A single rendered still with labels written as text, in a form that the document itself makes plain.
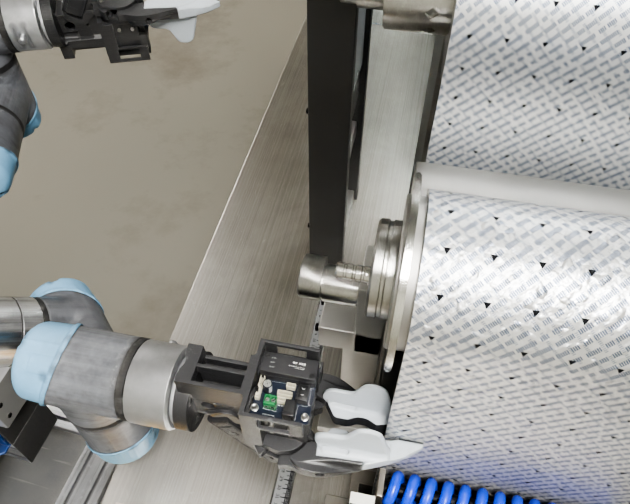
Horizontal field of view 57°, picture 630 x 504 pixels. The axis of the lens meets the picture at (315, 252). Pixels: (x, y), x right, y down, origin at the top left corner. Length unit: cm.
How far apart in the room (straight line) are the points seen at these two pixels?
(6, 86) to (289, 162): 45
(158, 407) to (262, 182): 57
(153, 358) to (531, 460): 33
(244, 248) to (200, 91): 196
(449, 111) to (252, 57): 251
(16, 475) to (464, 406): 129
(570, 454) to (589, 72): 31
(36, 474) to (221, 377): 113
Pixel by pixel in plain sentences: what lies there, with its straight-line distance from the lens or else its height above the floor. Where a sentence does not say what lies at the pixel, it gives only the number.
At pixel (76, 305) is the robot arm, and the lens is 71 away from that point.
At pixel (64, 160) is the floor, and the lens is 261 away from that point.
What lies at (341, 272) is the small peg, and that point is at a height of 123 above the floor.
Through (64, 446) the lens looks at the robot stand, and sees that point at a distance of 160.
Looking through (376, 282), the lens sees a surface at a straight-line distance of 40.
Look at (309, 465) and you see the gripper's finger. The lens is 52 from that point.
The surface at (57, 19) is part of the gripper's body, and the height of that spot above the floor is 122.
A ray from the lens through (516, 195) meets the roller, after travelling 53.
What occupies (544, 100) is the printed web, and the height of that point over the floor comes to 129.
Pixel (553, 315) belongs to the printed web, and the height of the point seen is 129.
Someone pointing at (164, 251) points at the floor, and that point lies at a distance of 213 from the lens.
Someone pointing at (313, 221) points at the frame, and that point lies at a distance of 82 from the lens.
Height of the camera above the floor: 159
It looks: 50 degrees down
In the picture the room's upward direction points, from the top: straight up
